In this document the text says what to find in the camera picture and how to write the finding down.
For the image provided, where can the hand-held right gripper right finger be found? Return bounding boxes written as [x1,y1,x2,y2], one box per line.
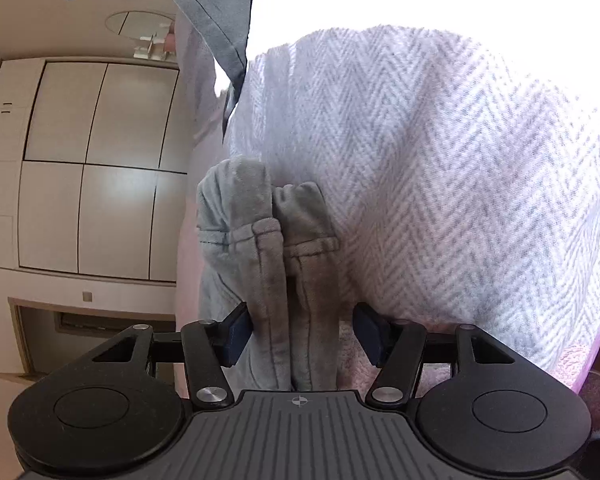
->
[352,302,520,407]

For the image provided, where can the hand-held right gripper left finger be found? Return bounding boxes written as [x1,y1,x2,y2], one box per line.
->
[92,302,254,410]

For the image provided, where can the grey velvet pants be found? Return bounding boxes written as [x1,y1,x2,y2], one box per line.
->
[196,156,341,393]

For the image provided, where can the pink grey striped bedspread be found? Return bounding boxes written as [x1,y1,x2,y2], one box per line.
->
[174,24,600,396]

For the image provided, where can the white wardrobe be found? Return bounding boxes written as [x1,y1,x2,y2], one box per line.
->
[0,57,191,286]

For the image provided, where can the oval mirror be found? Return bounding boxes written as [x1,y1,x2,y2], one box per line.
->
[105,10,177,37]

